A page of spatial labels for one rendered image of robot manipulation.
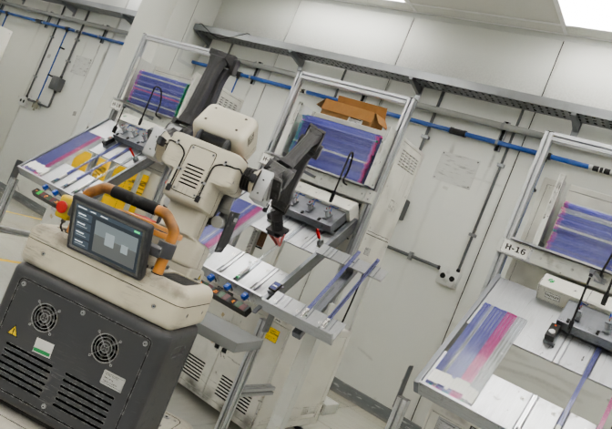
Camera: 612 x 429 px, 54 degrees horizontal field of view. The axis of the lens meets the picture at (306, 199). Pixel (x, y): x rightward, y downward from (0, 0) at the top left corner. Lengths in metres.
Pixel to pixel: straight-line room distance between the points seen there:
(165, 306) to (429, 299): 2.94
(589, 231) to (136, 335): 1.83
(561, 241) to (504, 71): 2.23
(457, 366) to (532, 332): 0.36
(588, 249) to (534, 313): 0.34
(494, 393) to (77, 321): 1.44
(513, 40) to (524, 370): 2.33
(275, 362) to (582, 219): 1.53
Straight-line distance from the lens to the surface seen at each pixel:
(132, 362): 1.80
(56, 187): 3.87
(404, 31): 5.16
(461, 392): 2.35
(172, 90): 4.09
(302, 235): 3.03
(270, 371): 3.04
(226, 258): 2.96
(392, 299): 4.54
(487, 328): 2.57
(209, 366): 3.26
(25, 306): 1.96
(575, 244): 2.73
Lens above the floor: 1.13
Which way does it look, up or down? 1 degrees up
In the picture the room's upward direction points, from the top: 22 degrees clockwise
